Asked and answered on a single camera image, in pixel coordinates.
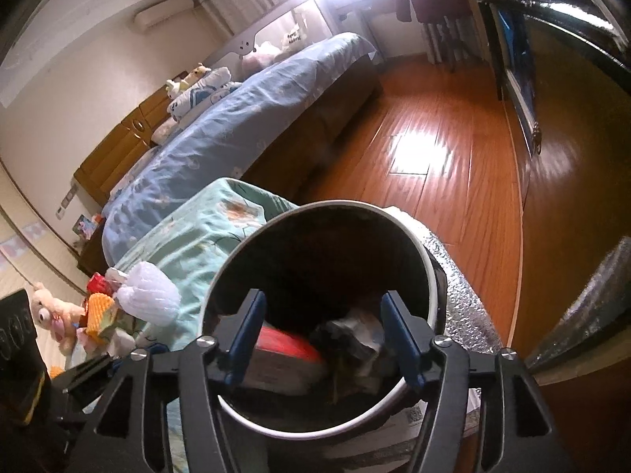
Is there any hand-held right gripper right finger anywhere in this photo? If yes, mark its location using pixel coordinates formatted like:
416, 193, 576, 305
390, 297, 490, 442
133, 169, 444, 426
381, 290, 577, 473

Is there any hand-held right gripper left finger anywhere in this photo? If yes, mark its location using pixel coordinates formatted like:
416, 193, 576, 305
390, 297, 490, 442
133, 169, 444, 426
74, 290, 269, 473

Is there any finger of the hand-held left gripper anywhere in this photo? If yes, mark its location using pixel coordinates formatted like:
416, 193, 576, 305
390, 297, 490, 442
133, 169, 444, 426
49, 352, 126, 397

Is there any red snack packet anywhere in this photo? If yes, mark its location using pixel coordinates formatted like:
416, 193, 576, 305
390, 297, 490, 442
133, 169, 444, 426
88, 272, 121, 299

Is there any black trash bin white rim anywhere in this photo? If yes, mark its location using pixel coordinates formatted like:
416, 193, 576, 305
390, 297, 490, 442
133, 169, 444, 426
200, 199, 449, 441

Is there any red and white packet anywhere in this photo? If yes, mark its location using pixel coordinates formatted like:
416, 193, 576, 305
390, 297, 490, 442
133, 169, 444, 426
251, 322, 326, 397

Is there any crumpled grey wrapper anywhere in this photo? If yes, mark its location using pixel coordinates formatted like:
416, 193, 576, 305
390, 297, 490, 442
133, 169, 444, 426
313, 308, 400, 400

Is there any cream teddy bear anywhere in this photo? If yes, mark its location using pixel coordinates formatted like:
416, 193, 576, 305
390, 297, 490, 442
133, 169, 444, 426
30, 283, 87, 356

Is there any silver foil mat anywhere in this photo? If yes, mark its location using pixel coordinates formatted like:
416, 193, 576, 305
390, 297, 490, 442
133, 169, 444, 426
389, 206, 504, 356

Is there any white foam fruit net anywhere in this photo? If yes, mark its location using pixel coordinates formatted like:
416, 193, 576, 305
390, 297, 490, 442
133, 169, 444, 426
114, 261, 181, 326

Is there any green floral blanket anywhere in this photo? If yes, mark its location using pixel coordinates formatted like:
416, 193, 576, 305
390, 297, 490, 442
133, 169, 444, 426
64, 177, 301, 473

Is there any wooden nightstand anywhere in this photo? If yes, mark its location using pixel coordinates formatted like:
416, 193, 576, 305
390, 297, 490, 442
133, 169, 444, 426
74, 217, 109, 277

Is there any bed with blue sheet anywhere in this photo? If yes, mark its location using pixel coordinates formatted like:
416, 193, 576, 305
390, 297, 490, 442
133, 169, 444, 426
101, 32, 385, 267

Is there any wooden headboard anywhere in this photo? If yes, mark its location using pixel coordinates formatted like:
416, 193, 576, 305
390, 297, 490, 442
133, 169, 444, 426
74, 71, 190, 208

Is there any small white pillow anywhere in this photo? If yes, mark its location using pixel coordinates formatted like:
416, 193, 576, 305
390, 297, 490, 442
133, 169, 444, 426
150, 118, 181, 145

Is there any yellow plush toy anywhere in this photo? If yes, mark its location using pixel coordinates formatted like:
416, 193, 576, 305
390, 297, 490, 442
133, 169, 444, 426
182, 62, 213, 87

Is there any pink plush toy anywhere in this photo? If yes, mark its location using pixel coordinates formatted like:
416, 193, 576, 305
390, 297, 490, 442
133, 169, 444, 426
241, 42, 282, 72

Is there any blue framed screen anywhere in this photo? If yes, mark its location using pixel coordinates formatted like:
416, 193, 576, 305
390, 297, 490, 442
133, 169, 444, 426
488, 2, 543, 153

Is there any metal drying rack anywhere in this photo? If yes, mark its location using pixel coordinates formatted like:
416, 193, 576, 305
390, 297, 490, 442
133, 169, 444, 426
421, 15, 486, 65

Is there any white air conditioner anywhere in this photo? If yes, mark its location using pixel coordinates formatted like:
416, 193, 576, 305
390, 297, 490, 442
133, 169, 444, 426
134, 0, 194, 30

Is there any photo frame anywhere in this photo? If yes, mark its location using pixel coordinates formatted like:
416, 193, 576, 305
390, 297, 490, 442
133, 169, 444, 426
71, 214, 97, 237

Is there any white wall switch panel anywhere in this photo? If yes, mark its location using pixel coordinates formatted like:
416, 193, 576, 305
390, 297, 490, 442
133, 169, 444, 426
56, 184, 75, 220

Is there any grey bed guard rail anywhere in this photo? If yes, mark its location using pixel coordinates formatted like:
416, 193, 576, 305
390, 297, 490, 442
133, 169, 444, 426
209, 0, 336, 74

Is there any black glossy curved frame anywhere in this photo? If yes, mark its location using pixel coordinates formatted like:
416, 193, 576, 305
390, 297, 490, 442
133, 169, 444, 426
468, 0, 631, 67

